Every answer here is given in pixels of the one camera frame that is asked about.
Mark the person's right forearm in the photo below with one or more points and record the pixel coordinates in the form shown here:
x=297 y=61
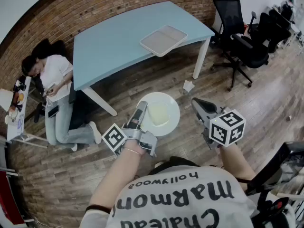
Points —
x=236 y=163

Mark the white side desk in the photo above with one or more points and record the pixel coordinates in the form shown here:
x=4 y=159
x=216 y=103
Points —
x=14 y=127

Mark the white background desk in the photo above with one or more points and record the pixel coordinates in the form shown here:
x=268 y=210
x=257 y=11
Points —
x=297 y=32

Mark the black backpack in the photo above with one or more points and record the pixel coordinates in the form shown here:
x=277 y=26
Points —
x=287 y=11

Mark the small round floor object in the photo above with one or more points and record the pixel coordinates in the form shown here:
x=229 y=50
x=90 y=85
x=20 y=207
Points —
x=288 y=118

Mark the black headrest office chair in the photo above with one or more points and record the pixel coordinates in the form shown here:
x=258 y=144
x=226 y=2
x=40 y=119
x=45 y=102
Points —
x=228 y=15

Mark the person's left forearm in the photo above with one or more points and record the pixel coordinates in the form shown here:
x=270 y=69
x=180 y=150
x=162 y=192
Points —
x=114 y=174

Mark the white paper scrap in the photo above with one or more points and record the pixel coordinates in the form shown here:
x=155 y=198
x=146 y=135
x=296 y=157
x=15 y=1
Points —
x=188 y=86

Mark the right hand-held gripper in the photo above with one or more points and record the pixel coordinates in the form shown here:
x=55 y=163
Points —
x=228 y=127

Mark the pale yellow food piece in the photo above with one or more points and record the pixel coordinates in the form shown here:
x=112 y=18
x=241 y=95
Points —
x=158 y=114

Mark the person's black trousers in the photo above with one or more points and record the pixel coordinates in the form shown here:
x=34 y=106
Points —
x=175 y=161

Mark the person's white printed shirt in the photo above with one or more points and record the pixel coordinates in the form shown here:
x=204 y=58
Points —
x=180 y=198

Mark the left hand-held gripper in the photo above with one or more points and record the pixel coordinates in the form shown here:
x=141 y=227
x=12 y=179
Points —
x=114 y=136

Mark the white round plate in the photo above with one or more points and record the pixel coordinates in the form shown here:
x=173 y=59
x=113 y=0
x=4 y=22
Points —
x=174 y=114

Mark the white grey tray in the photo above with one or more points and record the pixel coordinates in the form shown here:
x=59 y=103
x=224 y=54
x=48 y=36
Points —
x=162 y=40

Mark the light blue table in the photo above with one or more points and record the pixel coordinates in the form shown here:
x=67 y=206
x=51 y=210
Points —
x=114 y=44

